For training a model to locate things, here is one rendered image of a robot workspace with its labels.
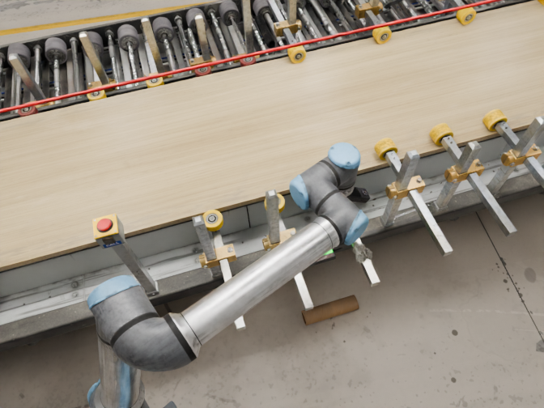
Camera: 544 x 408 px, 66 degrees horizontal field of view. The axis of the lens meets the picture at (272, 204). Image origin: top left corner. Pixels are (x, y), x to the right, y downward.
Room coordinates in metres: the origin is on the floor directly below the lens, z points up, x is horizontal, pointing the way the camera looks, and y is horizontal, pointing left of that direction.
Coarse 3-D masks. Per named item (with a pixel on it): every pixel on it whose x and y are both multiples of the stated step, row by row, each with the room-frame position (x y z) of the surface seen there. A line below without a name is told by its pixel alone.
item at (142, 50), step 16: (432, 0) 2.38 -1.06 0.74; (208, 32) 2.20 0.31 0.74; (224, 32) 2.19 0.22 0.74; (336, 32) 2.12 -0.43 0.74; (144, 48) 2.09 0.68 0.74; (176, 48) 2.07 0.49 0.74; (32, 64) 2.01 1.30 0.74; (128, 64) 1.96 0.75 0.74; (144, 64) 1.95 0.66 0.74; (128, 80) 1.82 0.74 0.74; (32, 96) 1.74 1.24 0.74
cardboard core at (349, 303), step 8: (352, 296) 0.77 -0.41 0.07; (328, 304) 0.74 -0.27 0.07; (336, 304) 0.73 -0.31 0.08; (344, 304) 0.73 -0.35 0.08; (352, 304) 0.73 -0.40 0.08; (304, 312) 0.70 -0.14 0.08; (312, 312) 0.69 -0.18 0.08; (320, 312) 0.69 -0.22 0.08; (328, 312) 0.69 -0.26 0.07; (336, 312) 0.69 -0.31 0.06; (344, 312) 0.69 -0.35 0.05; (304, 320) 0.68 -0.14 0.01; (312, 320) 0.66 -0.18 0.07; (320, 320) 0.66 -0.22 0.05
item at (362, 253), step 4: (356, 244) 0.69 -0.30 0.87; (360, 244) 0.69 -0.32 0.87; (356, 248) 0.68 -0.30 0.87; (360, 248) 0.67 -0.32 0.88; (364, 248) 0.68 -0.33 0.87; (368, 248) 0.68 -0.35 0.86; (356, 252) 0.66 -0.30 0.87; (360, 252) 0.66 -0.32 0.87; (364, 252) 0.66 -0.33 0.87; (368, 252) 0.66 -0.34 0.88; (356, 256) 0.65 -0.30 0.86; (360, 256) 0.64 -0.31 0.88; (364, 256) 0.65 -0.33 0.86; (368, 256) 0.64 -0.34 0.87; (356, 260) 0.63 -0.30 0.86; (360, 260) 0.63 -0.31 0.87; (364, 260) 0.63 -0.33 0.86
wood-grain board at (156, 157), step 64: (256, 64) 1.70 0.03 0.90; (320, 64) 1.67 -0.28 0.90; (384, 64) 1.64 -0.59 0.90; (448, 64) 1.61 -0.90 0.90; (512, 64) 1.58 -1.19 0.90; (0, 128) 1.37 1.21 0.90; (64, 128) 1.35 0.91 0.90; (128, 128) 1.32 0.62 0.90; (192, 128) 1.30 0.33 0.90; (256, 128) 1.27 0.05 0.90; (320, 128) 1.25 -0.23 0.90; (384, 128) 1.23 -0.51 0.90; (512, 128) 1.18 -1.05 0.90; (0, 192) 1.01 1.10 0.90; (64, 192) 0.99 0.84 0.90; (128, 192) 0.97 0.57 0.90; (192, 192) 0.95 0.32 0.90; (256, 192) 0.93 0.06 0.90; (0, 256) 0.72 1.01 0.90
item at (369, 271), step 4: (356, 240) 0.71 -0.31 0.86; (360, 240) 0.71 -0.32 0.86; (352, 244) 0.71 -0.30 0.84; (368, 260) 0.63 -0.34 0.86; (360, 264) 0.63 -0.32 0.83; (364, 264) 0.62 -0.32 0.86; (368, 264) 0.61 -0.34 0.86; (364, 268) 0.60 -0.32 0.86; (368, 268) 0.60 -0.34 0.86; (372, 268) 0.60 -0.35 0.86; (364, 272) 0.59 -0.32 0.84; (368, 272) 0.58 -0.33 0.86; (372, 272) 0.58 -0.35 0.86; (368, 276) 0.57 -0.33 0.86; (372, 276) 0.57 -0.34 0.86; (376, 276) 0.57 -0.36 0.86; (368, 280) 0.56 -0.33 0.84; (372, 280) 0.55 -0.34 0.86; (376, 280) 0.55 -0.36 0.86; (372, 284) 0.54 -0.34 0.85; (376, 284) 0.54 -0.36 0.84
